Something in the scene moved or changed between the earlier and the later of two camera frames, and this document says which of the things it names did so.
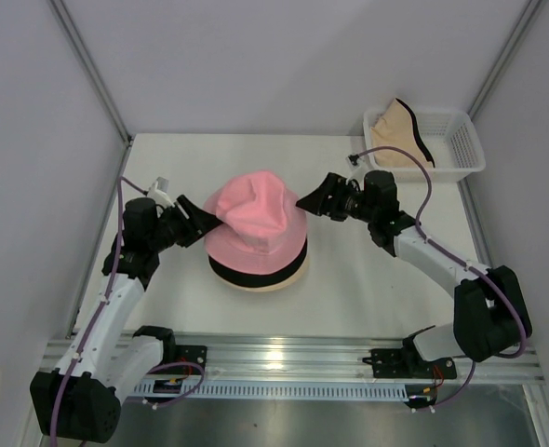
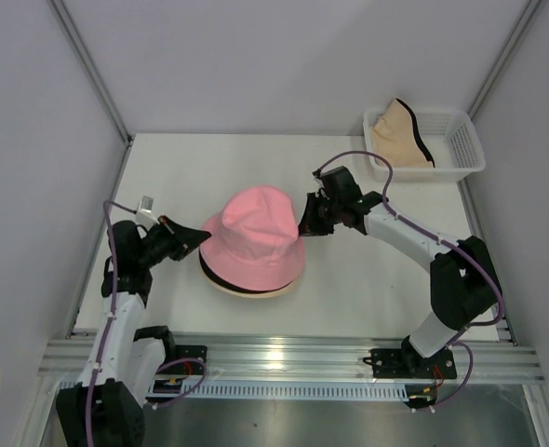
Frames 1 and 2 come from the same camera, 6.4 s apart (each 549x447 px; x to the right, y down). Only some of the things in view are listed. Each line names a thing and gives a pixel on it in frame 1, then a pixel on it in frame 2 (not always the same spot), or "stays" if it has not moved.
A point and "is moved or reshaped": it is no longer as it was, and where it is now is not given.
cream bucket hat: [274, 285] -> [281, 291]
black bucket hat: [256, 279] -> [257, 291]
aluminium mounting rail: [314, 357] stays
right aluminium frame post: [505, 59] stays
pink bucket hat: [264, 233] is moved or reshaped
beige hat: [397, 128] stays
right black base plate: [394, 364] stays
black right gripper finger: [324, 199] -> [309, 222]
